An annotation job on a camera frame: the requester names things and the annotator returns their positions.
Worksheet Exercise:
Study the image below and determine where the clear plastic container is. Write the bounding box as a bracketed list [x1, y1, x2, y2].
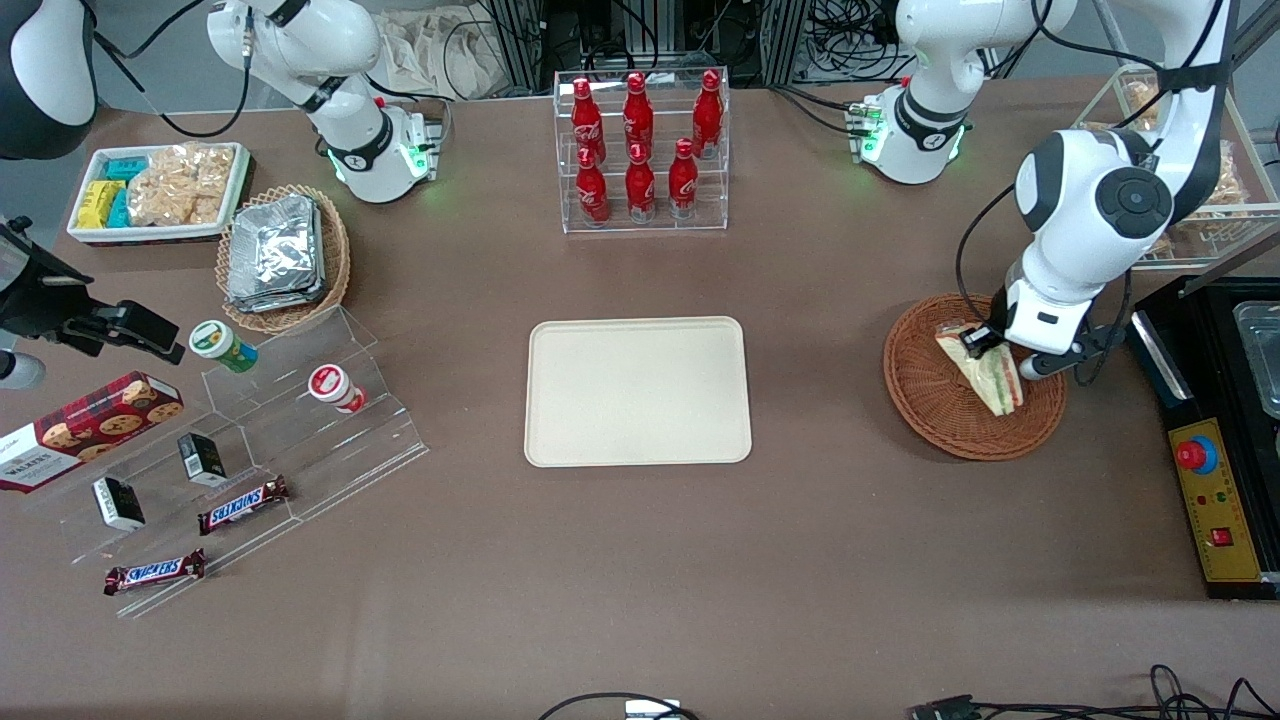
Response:
[1233, 300, 1280, 419]

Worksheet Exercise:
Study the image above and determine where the aluminium frame rack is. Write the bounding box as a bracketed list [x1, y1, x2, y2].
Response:
[480, 0, 811, 91]

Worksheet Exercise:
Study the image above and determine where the white rectangular snack tray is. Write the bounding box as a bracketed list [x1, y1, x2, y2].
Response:
[66, 142, 253, 246]

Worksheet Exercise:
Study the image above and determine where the silver foil packet stack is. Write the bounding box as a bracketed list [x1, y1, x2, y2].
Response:
[226, 194, 329, 314]

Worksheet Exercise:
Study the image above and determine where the clear acrylic stepped stand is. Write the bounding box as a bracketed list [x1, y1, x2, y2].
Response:
[25, 305, 431, 620]

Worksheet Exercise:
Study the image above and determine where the small black box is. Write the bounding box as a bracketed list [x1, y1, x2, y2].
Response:
[92, 476, 147, 532]
[177, 432, 229, 488]

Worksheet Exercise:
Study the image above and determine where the snickers chocolate bar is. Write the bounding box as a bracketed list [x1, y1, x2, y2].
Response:
[103, 548, 207, 597]
[197, 475, 292, 536]

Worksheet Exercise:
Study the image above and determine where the beige plastic tray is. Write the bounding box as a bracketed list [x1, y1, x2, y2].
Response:
[524, 316, 753, 468]

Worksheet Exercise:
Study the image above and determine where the triangle sandwich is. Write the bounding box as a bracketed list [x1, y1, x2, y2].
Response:
[935, 322, 1025, 417]

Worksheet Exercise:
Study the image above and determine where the red tartan cookie box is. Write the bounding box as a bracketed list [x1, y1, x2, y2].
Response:
[0, 371, 185, 494]

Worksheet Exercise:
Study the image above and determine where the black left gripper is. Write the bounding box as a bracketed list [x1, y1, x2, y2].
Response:
[960, 287, 1014, 360]

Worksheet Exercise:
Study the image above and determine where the red lid snack cup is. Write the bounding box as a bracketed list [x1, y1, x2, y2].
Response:
[307, 364, 368, 415]

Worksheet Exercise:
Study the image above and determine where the clear acrylic bottle rack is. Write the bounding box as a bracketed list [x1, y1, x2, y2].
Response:
[553, 68, 731, 235]

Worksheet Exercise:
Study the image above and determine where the yellow snack pack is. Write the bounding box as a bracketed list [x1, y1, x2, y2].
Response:
[76, 180, 125, 230]

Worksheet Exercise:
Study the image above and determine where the red cola bottle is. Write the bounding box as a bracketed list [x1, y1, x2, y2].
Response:
[575, 147, 611, 227]
[625, 143, 657, 224]
[570, 77, 607, 166]
[667, 138, 699, 220]
[622, 72, 655, 159]
[692, 69, 724, 161]

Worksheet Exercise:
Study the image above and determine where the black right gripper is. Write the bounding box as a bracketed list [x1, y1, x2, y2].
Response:
[0, 218, 187, 365]

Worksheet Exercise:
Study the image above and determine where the clear bag of crackers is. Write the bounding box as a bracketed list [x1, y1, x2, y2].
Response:
[127, 143, 237, 228]

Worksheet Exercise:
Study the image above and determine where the black machine housing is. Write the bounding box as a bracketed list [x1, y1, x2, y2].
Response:
[1128, 275, 1280, 601]

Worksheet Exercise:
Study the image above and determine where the oval wicker basket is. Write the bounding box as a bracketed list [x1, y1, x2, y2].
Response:
[216, 184, 352, 335]

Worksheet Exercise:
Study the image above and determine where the green lid snack cup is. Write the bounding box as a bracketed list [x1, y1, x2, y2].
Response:
[189, 320, 259, 375]

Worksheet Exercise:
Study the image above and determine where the black cable with plug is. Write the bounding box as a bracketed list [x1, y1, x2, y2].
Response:
[910, 664, 1280, 720]

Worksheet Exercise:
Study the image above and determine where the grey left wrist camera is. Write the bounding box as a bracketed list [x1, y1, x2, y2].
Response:
[1018, 333, 1113, 383]

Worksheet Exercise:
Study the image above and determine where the round brown wicker basket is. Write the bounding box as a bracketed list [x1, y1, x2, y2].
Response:
[883, 292, 1068, 462]

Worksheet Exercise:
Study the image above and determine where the tangle of black cables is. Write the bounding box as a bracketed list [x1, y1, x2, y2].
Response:
[805, 0, 909, 83]

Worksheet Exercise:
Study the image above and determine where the white wire rack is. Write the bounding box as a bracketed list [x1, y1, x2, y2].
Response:
[1065, 60, 1280, 271]

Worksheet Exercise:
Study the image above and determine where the beige cloth bag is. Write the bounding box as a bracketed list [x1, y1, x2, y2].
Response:
[375, 8, 503, 101]

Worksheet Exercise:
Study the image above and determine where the yellow control panel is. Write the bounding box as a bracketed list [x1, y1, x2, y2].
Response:
[1168, 418, 1263, 584]

